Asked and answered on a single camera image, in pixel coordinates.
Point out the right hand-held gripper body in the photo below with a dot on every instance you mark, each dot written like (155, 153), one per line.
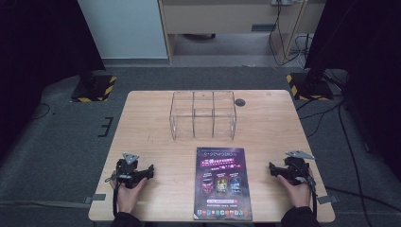
(296, 171)

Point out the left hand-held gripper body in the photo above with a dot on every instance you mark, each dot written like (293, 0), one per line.
(127, 171)

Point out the purple magazine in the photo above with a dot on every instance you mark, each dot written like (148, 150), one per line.
(222, 183)

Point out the clear acrylic rack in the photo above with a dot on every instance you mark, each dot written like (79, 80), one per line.
(193, 126)

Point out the person's right hand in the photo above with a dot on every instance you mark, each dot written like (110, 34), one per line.
(299, 195)

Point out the person's left hand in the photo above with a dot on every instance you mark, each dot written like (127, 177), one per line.
(126, 198)

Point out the grey tape piece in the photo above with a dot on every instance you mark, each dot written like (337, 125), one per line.
(327, 199)
(95, 198)

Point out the black round table grommet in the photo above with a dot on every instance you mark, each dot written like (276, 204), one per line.
(240, 102)

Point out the black stand with striped base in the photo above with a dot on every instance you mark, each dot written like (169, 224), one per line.
(94, 90)
(310, 88)

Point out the dark curtain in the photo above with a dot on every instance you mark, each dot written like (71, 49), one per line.
(372, 63)
(38, 63)

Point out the white panel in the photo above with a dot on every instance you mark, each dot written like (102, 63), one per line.
(123, 28)

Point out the beige wooden desk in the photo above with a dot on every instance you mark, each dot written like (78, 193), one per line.
(220, 15)

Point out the grey power strip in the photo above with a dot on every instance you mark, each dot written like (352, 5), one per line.
(281, 2)

